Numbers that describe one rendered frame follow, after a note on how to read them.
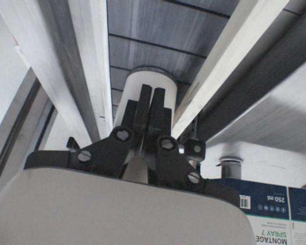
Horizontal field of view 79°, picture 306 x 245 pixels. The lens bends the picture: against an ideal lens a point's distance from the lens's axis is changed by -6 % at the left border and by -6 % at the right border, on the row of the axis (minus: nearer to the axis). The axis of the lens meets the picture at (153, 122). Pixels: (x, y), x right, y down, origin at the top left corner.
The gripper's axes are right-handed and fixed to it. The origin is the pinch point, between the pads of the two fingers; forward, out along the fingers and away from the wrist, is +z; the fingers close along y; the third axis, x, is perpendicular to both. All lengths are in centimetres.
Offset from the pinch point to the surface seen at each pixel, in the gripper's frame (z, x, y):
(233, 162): 12.4, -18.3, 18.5
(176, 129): 4.9, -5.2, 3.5
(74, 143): 5.7, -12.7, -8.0
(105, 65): 7.4, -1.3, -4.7
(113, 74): 7.5, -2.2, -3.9
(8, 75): 16.7, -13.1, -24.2
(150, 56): 6.3, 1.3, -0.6
